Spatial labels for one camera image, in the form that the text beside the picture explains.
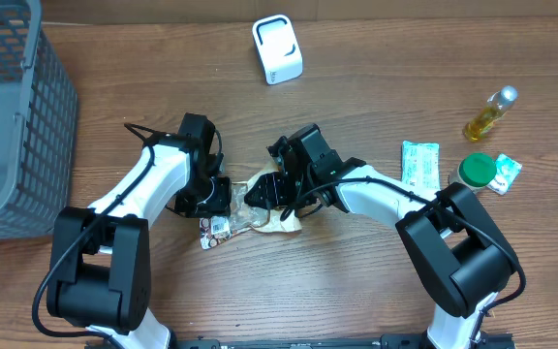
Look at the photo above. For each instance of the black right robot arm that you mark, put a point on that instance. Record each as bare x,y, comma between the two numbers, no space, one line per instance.
463,261

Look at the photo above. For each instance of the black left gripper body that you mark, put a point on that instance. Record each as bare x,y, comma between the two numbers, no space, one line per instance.
205,196

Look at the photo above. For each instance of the green tissue pack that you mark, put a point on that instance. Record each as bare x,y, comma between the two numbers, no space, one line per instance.
507,170

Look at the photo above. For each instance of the white barcode scanner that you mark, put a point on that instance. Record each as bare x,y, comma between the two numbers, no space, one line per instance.
277,48

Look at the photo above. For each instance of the brown white snack bag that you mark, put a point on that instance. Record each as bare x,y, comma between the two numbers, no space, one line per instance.
219,229

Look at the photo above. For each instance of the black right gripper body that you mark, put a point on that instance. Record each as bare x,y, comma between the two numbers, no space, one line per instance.
302,178

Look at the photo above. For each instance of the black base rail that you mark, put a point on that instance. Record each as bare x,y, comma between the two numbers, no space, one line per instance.
308,343

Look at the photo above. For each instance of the grey plastic mesh basket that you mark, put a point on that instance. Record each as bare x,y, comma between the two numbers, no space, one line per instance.
38,124

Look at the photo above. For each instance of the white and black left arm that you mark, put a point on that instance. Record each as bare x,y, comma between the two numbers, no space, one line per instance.
99,277

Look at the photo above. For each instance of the green white Knorr jar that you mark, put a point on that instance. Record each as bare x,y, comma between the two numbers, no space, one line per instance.
475,171

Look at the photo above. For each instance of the teal wet wipes packet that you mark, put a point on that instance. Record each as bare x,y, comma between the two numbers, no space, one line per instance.
420,164

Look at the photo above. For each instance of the yellow Vim bottle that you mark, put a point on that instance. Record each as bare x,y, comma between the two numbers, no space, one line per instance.
495,108

